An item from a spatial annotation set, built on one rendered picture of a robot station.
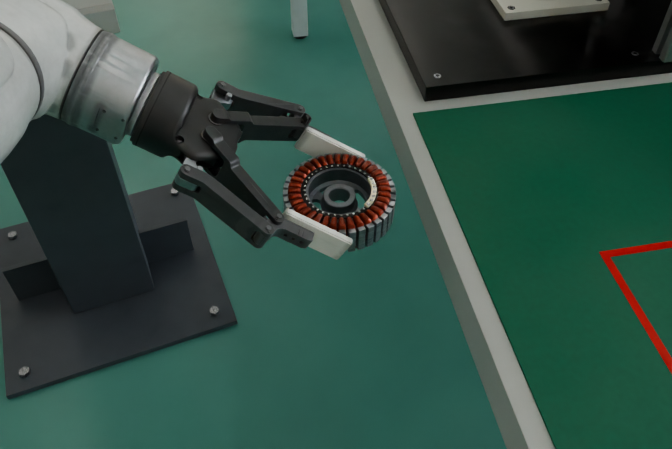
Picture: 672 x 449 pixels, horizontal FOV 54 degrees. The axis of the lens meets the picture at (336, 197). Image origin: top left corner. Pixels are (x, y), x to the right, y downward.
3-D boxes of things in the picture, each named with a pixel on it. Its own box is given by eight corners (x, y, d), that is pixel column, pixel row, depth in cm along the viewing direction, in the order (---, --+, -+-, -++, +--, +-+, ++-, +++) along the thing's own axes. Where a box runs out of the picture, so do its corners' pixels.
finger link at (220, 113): (201, 146, 64) (196, 134, 65) (296, 145, 71) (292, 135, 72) (215, 120, 62) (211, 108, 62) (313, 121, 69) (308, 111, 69)
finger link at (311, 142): (293, 148, 70) (294, 143, 71) (351, 175, 72) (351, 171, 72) (306, 130, 68) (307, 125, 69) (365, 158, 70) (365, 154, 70)
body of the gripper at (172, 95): (147, 103, 67) (231, 144, 69) (116, 160, 61) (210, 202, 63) (170, 49, 62) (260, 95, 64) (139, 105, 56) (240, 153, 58)
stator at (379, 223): (274, 248, 65) (272, 223, 62) (294, 170, 73) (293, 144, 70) (389, 261, 64) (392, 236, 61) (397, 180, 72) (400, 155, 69)
